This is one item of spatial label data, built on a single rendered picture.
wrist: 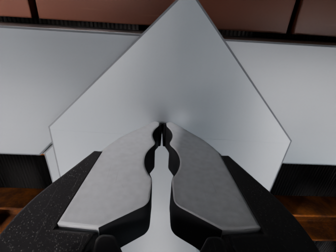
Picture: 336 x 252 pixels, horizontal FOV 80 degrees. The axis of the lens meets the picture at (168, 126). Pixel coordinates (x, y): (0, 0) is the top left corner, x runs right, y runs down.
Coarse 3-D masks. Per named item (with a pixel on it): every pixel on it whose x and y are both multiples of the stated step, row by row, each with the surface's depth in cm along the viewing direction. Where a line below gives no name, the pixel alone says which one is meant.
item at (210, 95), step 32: (128, 64) 12; (160, 64) 13; (192, 64) 13; (224, 64) 13; (96, 96) 13; (128, 96) 13; (160, 96) 14; (192, 96) 14; (224, 96) 14; (256, 96) 14; (64, 128) 14; (96, 128) 15; (128, 128) 15; (192, 128) 15; (224, 128) 15; (256, 128) 15
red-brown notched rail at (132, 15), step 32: (0, 0) 13; (32, 0) 14; (64, 0) 14; (96, 0) 14; (128, 0) 14; (160, 0) 14; (224, 0) 14; (256, 0) 14; (288, 0) 14; (320, 0) 14; (288, 32) 15; (320, 32) 15
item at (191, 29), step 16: (176, 0) 11; (192, 0) 11; (160, 16) 11; (176, 16) 11; (192, 16) 11; (208, 16) 11; (144, 32) 12; (160, 32) 12; (176, 32) 12; (192, 32) 12; (208, 32) 12; (160, 48) 12; (176, 48) 12; (192, 48) 12; (208, 48) 12; (224, 48) 12
